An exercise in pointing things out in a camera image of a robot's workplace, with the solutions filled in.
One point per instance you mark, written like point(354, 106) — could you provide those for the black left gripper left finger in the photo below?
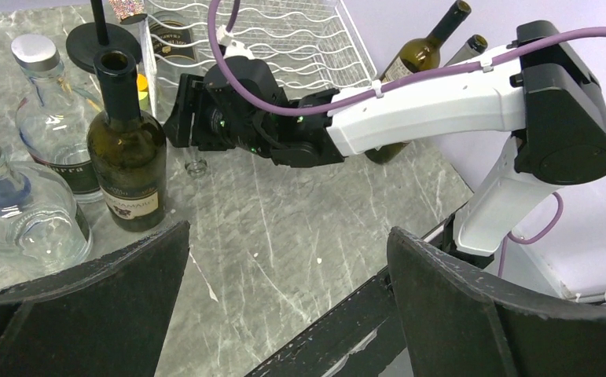
point(105, 317)

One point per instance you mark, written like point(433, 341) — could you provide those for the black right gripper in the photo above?
point(187, 126)

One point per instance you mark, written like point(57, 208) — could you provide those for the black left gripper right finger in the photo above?
point(459, 320)

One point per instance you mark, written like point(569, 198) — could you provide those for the clear glass wine bottle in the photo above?
point(175, 55)

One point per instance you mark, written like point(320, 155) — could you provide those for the dark green wine bottle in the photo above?
point(127, 147)

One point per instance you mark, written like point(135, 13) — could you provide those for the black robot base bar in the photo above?
point(368, 330)

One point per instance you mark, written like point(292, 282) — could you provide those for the clear round glass bottle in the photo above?
point(43, 230)

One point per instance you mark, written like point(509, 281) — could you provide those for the clear bottle dark label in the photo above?
point(53, 118)

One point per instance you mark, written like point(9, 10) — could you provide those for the green wine bottle rear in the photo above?
point(473, 47)

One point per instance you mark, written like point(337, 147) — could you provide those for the yellow green toy blocks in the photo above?
point(143, 92)

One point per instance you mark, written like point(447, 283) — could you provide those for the glitter microphone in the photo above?
point(128, 11)

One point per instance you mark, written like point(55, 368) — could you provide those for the black microphone stand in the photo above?
point(86, 40)

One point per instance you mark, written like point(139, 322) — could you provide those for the white wire wine rack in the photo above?
point(308, 45)

